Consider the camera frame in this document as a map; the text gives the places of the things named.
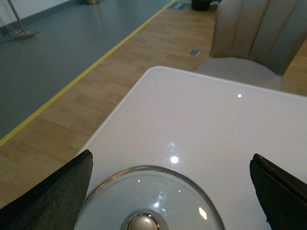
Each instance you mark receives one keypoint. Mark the mop with metal pole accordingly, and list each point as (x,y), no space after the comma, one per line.
(22,34)

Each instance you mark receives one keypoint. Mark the dark floor basket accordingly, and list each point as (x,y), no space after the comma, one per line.
(200,5)

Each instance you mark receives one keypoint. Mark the beige left chair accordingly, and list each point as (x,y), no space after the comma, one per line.
(254,41)

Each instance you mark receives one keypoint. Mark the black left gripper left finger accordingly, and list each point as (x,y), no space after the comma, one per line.
(54,203)

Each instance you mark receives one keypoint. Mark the glass pot lid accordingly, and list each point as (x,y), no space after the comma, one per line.
(148,198)

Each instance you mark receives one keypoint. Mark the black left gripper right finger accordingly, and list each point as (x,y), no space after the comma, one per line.
(282,197)

